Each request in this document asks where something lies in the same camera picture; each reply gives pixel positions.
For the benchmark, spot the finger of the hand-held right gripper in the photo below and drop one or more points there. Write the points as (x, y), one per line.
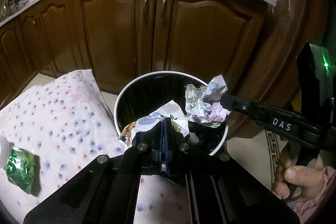
(262, 112)

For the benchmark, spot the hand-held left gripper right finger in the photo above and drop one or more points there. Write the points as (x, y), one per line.
(168, 145)

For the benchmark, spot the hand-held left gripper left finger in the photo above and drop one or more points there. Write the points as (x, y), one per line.
(160, 145)

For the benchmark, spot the white cartoon print wrapper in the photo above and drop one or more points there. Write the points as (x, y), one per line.
(162, 113)

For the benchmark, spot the printed paper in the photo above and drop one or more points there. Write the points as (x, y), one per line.
(202, 106)

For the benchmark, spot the white trash bin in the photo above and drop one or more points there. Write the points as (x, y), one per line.
(147, 92)

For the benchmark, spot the person's right hand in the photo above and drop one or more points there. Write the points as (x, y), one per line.
(296, 176)

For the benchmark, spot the wooden lower cabinets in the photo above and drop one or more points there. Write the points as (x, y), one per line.
(110, 29)

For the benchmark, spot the crushed green can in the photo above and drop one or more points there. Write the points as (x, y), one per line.
(21, 166)

